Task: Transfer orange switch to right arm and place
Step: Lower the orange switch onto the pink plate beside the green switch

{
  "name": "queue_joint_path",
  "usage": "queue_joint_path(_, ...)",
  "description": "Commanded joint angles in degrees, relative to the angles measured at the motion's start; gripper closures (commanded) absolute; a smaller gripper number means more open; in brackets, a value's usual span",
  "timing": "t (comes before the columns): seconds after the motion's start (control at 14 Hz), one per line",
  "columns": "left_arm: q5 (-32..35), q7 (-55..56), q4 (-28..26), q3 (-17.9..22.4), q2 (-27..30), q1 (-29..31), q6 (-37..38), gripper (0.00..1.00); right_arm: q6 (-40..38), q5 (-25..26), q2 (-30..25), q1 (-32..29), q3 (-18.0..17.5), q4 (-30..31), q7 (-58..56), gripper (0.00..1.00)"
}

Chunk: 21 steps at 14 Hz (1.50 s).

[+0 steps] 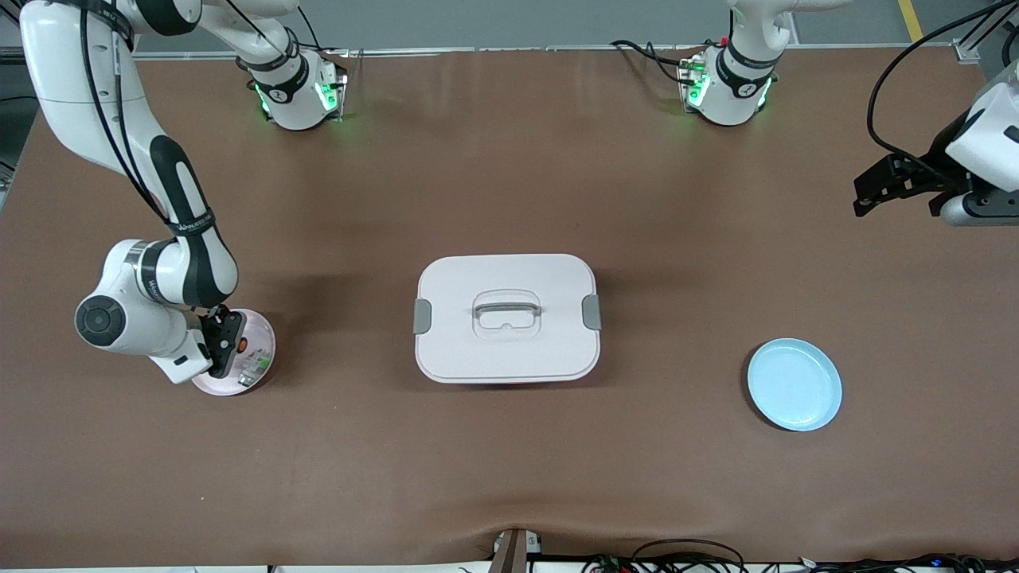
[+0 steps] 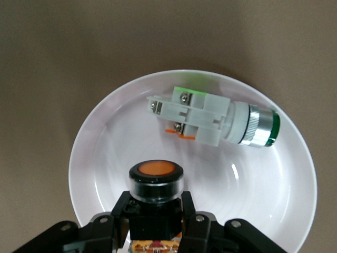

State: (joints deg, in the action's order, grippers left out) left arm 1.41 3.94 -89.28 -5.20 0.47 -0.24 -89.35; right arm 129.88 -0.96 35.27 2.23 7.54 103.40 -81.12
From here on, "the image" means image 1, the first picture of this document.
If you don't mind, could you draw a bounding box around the green and white switch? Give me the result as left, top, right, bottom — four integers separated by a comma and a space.
237, 350, 273, 390

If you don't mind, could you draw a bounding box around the black left base cable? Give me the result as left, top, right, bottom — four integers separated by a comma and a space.
611, 38, 701, 87

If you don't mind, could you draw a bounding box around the aluminium frame post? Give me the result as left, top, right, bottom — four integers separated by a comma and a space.
951, 0, 1019, 64

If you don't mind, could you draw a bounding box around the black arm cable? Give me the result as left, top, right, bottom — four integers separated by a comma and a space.
866, 0, 1019, 173
76, 0, 173, 225

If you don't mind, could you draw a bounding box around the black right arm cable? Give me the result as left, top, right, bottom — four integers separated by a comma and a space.
76, 0, 173, 225

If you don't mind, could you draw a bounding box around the pink round plate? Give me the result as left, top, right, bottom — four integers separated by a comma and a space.
191, 308, 278, 398

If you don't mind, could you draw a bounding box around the looped black cable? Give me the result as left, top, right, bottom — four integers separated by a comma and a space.
631, 538, 747, 573

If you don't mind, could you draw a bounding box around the black base cable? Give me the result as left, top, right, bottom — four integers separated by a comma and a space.
611, 38, 701, 87
293, 8, 351, 58

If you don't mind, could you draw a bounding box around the metal table edge bracket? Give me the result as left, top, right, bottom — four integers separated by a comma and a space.
488, 527, 544, 573

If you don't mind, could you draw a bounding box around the light blue round plate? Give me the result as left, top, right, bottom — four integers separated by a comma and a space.
747, 337, 843, 433

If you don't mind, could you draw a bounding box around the tangled cable bundle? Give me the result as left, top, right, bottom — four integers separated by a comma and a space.
581, 552, 1019, 573

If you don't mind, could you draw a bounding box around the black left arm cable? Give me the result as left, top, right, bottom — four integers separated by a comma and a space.
866, 0, 1019, 173

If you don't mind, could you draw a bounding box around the black right base cable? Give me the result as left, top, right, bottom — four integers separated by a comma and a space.
293, 8, 351, 58

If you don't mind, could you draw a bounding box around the white lidded storage box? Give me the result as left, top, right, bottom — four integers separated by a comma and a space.
412, 253, 603, 385

